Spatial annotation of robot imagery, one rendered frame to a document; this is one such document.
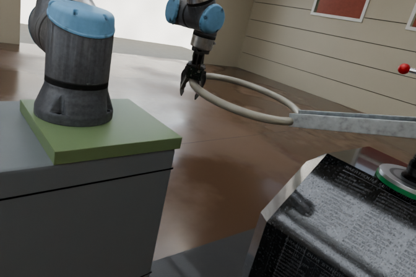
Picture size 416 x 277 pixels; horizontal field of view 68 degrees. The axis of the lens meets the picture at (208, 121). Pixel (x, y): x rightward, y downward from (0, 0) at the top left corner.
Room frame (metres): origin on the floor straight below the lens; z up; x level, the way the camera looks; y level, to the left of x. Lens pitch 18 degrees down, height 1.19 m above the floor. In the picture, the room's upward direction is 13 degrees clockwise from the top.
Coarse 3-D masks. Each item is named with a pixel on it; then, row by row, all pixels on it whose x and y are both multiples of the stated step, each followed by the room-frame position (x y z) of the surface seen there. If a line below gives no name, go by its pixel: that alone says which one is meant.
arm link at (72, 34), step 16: (64, 0) 0.76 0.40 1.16; (48, 16) 0.69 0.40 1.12; (64, 16) 0.68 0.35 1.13; (80, 16) 0.68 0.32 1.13; (96, 16) 0.71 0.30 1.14; (112, 16) 0.76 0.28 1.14; (48, 32) 0.69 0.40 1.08; (64, 32) 0.67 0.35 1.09; (80, 32) 0.68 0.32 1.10; (96, 32) 0.70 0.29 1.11; (112, 32) 0.75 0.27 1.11; (48, 48) 0.69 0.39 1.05; (64, 48) 0.68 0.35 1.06; (80, 48) 0.68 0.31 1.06; (96, 48) 0.70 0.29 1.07; (112, 48) 0.77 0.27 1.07; (48, 64) 0.69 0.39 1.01; (64, 64) 0.68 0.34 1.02; (80, 64) 0.68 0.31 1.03; (96, 64) 0.71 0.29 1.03; (64, 80) 0.68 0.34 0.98; (80, 80) 0.69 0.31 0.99; (96, 80) 0.71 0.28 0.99
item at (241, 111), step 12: (192, 84) 1.15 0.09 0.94; (240, 84) 1.47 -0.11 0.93; (252, 84) 1.47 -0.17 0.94; (204, 96) 1.07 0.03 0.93; (216, 96) 1.05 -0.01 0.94; (276, 96) 1.41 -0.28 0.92; (228, 108) 1.02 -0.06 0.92; (240, 108) 1.02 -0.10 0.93; (264, 120) 1.02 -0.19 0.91; (276, 120) 1.03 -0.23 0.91; (288, 120) 1.06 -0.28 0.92
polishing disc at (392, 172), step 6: (378, 168) 0.97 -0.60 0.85; (384, 168) 0.96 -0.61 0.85; (390, 168) 0.98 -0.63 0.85; (396, 168) 0.99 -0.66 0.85; (402, 168) 1.01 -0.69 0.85; (384, 174) 0.91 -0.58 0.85; (390, 174) 0.92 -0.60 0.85; (396, 174) 0.93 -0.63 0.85; (390, 180) 0.89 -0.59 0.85; (396, 180) 0.88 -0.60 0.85; (402, 180) 0.89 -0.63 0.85; (402, 186) 0.85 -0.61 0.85; (408, 186) 0.85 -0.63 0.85; (414, 186) 0.86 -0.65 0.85; (414, 192) 0.83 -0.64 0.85
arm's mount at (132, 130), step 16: (32, 112) 0.69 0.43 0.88; (128, 112) 0.85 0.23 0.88; (144, 112) 0.88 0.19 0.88; (32, 128) 0.66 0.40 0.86; (48, 128) 0.63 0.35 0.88; (64, 128) 0.65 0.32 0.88; (80, 128) 0.67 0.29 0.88; (96, 128) 0.69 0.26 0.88; (112, 128) 0.71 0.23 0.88; (128, 128) 0.73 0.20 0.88; (144, 128) 0.76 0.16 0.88; (160, 128) 0.78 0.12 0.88; (48, 144) 0.56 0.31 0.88; (64, 144) 0.57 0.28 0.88; (80, 144) 0.59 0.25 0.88; (96, 144) 0.60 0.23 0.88; (112, 144) 0.62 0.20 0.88; (128, 144) 0.64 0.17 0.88; (144, 144) 0.68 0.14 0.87; (160, 144) 0.71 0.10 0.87; (176, 144) 0.74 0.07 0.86; (64, 160) 0.55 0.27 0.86; (80, 160) 0.57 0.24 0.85
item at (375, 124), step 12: (300, 120) 1.07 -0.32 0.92; (312, 120) 1.05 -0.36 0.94; (324, 120) 1.03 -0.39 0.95; (336, 120) 1.01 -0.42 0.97; (348, 120) 1.00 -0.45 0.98; (360, 120) 0.98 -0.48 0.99; (372, 120) 0.96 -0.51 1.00; (384, 120) 0.95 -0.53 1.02; (396, 120) 1.03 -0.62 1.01; (408, 120) 1.01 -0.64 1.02; (360, 132) 0.97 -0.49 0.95; (372, 132) 0.96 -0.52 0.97; (384, 132) 0.94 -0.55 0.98; (396, 132) 0.92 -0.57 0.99; (408, 132) 0.91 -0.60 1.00
